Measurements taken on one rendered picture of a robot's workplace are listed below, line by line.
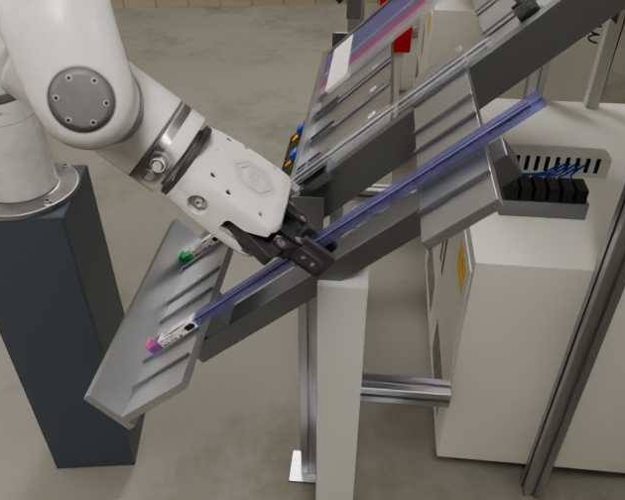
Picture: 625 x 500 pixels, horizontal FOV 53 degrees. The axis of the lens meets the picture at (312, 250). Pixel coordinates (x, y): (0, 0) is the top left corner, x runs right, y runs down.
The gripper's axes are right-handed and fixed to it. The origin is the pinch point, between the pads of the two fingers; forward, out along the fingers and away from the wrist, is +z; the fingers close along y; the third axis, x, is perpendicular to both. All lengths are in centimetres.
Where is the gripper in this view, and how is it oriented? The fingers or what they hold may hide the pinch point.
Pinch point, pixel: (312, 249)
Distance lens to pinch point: 63.0
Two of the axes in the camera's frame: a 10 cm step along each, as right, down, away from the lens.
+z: 7.7, 5.5, 3.2
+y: 1.0, -6.0, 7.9
